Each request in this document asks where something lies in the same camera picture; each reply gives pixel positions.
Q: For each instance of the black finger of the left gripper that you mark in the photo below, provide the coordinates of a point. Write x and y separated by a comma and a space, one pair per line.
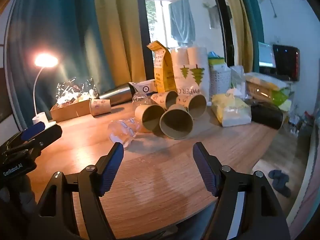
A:
33, 131
48, 136

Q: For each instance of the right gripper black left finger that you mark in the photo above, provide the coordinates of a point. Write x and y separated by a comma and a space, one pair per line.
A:
55, 211

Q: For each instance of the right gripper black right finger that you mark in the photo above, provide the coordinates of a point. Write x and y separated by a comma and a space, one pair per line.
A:
261, 217

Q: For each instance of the patterned paper cup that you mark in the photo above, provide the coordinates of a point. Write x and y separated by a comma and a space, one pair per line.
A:
165, 99
195, 104
99, 106

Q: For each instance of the clear plastic cup with stickers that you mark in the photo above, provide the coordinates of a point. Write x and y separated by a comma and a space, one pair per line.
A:
123, 131

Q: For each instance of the plain kraft cup left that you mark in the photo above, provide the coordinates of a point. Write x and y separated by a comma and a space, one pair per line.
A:
149, 116

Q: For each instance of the plain kraft cup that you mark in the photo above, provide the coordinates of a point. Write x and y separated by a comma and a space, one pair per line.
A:
149, 116
176, 122

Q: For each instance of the plain kraft cup front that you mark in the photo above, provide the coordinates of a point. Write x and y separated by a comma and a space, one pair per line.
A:
176, 122

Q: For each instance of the paper cup pack with trees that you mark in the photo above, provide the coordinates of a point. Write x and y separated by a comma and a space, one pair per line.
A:
191, 70

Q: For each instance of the gloved left hand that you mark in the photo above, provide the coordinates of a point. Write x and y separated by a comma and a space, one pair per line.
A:
17, 205

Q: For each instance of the brown cardboard box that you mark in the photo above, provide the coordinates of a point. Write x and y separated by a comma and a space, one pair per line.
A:
72, 111

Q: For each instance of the dark slippers on floor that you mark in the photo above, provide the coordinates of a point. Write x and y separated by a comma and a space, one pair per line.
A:
279, 182

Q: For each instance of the clear crinkly snack bag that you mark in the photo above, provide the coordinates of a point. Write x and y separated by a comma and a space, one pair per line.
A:
75, 90

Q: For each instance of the white desk lamp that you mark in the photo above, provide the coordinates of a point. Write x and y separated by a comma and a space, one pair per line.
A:
42, 99

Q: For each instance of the stainless steel thermos bottle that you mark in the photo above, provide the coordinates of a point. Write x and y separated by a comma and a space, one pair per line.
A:
121, 94

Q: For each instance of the teal curtain left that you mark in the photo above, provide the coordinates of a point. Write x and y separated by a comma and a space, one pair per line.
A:
67, 29

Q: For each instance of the teal curtain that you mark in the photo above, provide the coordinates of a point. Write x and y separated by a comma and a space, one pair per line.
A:
67, 29
256, 26

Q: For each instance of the clear plastic bottle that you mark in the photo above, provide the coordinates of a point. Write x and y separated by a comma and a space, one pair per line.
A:
140, 98

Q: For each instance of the black pouch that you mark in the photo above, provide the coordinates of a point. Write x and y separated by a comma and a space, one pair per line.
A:
267, 114

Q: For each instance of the small white printed carton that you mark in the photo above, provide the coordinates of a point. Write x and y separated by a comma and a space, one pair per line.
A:
147, 87

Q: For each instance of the yellow printed paper bag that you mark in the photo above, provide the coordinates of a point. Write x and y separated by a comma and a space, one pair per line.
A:
163, 70

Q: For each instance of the green yellow snack bags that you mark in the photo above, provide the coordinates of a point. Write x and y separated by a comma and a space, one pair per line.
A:
270, 89

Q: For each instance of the clear plastic bag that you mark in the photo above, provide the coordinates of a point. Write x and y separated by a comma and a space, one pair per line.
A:
238, 80

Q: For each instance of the white perforated basket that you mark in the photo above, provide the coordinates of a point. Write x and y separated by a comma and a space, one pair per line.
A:
220, 79

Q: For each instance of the yellow curtain left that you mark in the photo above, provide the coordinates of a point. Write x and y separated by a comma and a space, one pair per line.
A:
119, 28

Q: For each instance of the yellow curtain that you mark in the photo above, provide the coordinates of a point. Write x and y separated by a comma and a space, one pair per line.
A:
243, 34
119, 28

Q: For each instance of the computer monitor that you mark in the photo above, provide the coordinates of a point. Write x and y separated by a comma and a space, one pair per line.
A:
266, 56

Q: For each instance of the black red computer case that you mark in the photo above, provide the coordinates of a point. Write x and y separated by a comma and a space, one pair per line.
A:
287, 59

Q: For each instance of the yellow green sponge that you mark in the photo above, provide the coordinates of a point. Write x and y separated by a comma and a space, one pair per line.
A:
215, 59

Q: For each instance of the blue hanging towel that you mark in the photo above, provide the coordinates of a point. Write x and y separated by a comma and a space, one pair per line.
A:
182, 23

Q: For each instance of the grey hanging garment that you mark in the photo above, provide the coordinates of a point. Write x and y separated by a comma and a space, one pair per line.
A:
214, 17

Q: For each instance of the teal curtain right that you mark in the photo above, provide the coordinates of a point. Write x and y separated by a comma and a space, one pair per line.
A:
256, 26

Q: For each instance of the yellow curtain right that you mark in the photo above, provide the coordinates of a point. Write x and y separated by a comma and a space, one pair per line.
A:
243, 34

